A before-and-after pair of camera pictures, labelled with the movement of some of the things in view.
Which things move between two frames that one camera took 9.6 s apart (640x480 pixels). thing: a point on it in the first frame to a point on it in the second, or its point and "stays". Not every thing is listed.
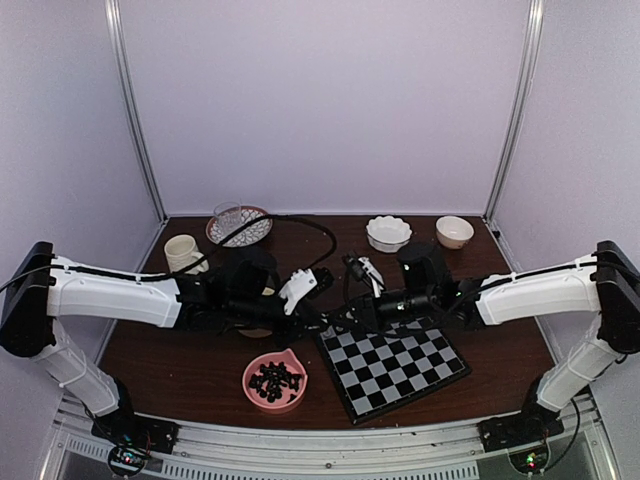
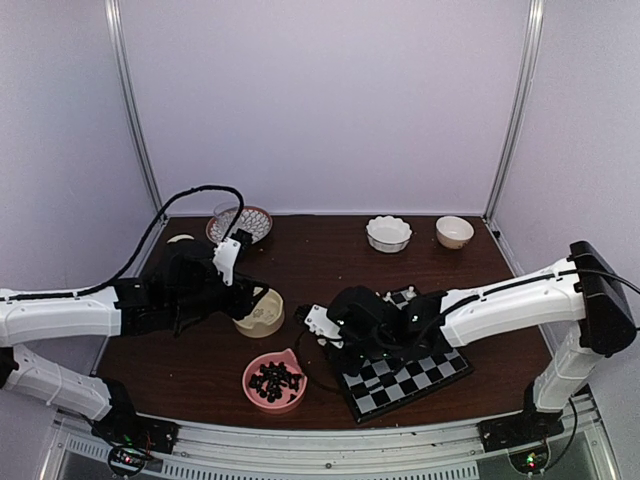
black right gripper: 365,309 to 350,367
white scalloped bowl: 387,234 stays
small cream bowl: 453,232 stays
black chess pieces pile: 270,380 stays
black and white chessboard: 376,375 stays
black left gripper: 294,331 to 242,304
